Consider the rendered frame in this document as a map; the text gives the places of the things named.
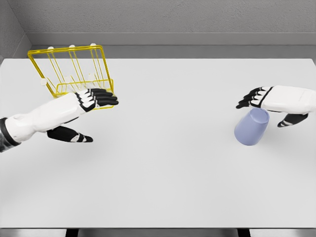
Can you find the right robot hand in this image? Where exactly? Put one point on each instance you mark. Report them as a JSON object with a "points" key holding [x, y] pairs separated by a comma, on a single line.
{"points": [[288, 98]]}

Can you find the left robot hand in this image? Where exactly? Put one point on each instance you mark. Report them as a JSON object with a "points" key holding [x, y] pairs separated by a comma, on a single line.
{"points": [[63, 107]]}

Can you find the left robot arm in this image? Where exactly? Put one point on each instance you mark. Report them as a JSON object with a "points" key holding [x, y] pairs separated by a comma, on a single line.
{"points": [[19, 128]]}

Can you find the lavender blue cup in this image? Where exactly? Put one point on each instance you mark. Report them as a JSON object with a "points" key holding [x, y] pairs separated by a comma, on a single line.
{"points": [[250, 129]]}

